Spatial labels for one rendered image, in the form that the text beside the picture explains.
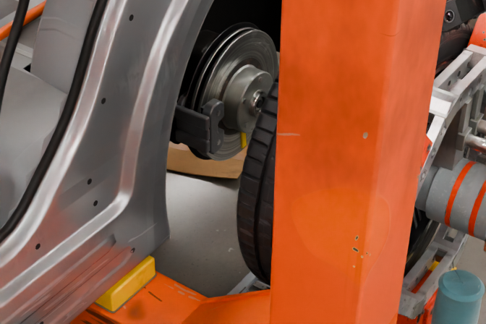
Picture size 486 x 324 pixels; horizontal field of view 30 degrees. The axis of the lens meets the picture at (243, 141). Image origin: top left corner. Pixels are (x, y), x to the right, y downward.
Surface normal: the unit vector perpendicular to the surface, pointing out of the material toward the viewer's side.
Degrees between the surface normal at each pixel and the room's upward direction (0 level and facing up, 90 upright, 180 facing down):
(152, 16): 90
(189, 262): 0
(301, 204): 90
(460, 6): 65
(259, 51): 90
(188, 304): 0
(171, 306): 0
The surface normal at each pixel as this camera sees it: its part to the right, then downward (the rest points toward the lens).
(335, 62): -0.57, 0.47
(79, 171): 0.82, 0.33
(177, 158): 0.01, -0.82
